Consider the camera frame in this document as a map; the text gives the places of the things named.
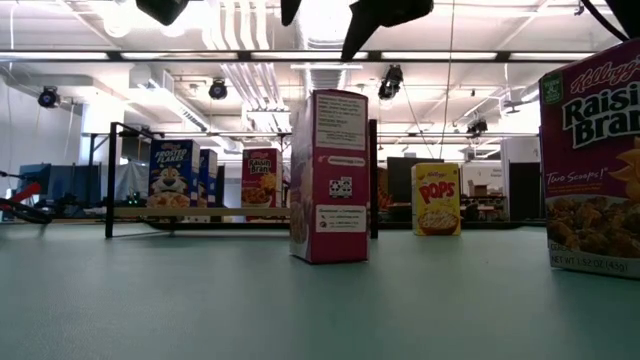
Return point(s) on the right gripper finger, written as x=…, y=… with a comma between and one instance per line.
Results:
x=290, y=9
x=375, y=15

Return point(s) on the pink Raisin Bran box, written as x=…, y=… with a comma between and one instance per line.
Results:
x=340, y=225
x=260, y=175
x=590, y=165

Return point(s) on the yellow Corn Pops box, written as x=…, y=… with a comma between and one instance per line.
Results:
x=435, y=200

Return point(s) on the black overhead rig beam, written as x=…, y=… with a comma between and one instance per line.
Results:
x=115, y=55

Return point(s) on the black ceiling spotlight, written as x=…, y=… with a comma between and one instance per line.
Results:
x=390, y=82
x=217, y=90
x=47, y=97

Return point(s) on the black cabinet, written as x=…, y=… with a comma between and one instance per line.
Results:
x=400, y=180

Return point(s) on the orange patterned cloth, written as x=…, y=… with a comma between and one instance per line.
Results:
x=383, y=190

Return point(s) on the grey cloth cover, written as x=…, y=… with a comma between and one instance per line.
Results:
x=131, y=181

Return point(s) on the red and black equipment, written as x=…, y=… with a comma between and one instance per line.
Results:
x=27, y=192

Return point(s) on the black upright panel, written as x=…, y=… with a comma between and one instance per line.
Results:
x=527, y=190

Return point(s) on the green table mat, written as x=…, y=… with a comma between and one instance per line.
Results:
x=200, y=300

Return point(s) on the white ceiling duct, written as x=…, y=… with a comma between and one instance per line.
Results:
x=322, y=30

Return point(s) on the black metal shelf frame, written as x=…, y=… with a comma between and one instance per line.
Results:
x=110, y=180

